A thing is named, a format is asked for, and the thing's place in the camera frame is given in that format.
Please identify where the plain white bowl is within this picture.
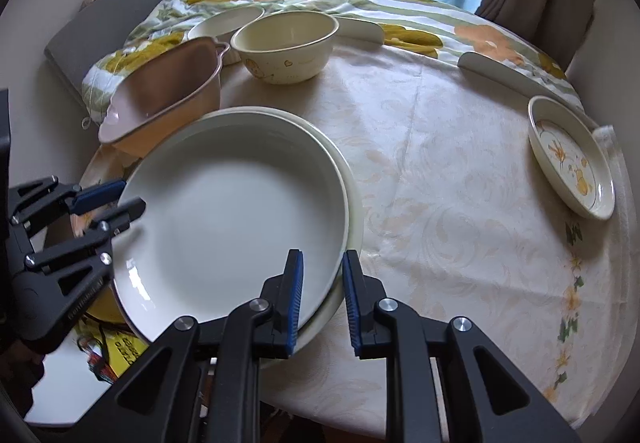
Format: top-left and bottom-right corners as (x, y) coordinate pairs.
(186, 4), (266, 66)

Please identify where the cream bowl with heart print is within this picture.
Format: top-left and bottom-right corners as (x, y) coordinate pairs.
(230, 12), (340, 85)

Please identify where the cream damask tablecloth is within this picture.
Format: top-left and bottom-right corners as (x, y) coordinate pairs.
(210, 36), (633, 429)

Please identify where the grey seat cushion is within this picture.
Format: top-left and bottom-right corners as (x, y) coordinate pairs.
(44, 0), (221, 111)

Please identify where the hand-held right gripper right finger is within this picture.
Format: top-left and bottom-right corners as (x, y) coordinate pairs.
(342, 249), (583, 443)

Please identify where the large white plate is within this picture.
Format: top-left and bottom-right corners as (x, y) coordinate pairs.
(111, 126), (350, 346)

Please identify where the small floral plate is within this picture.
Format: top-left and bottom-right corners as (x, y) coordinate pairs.
(527, 95), (616, 221)

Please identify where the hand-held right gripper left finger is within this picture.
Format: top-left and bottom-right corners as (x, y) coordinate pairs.
(82, 249), (306, 443)

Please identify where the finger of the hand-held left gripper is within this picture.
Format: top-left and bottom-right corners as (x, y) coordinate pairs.
(10, 177), (126, 229)
(25, 200), (147, 296)

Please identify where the large cream plate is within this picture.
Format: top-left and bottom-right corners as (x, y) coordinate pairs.
(197, 106), (364, 356)

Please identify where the floral striped blanket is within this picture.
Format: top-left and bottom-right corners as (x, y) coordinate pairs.
(80, 0), (608, 134)

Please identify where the white low table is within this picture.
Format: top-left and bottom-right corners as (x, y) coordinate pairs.
(22, 323), (131, 429)

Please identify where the yellow packet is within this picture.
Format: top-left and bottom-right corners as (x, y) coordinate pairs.
(102, 325), (151, 374)

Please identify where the pink bowl with handles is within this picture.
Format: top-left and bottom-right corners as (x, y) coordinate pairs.
(97, 36), (232, 159)

